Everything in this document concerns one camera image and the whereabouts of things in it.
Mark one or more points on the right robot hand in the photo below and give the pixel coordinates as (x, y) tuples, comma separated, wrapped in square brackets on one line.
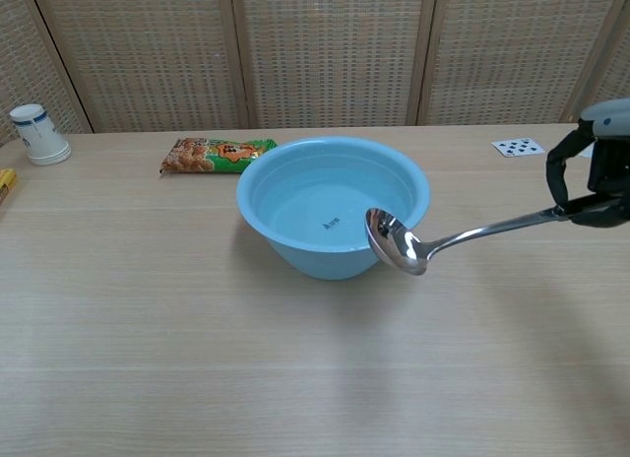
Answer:
[(593, 176)]

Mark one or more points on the metal ladle black handle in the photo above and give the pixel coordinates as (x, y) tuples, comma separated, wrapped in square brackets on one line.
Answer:
[(418, 245)]

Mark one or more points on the light blue bowl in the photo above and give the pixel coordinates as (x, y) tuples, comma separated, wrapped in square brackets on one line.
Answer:
[(325, 215)]

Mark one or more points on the spades playing card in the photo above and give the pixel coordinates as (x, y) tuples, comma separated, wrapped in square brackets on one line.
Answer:
[(519, 146)]

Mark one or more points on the woven bamboo folding screen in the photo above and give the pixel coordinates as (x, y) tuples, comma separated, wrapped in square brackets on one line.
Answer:
[(315, 53)]

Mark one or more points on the green orange snack bag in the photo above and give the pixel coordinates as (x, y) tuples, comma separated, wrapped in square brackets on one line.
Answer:
[(211, 155)]

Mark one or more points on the white paper cup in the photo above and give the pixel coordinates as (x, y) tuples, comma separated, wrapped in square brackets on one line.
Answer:
[(39, 134)]

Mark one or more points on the yellow curry box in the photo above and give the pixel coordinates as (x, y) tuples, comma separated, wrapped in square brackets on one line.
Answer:
[(6, 183)]

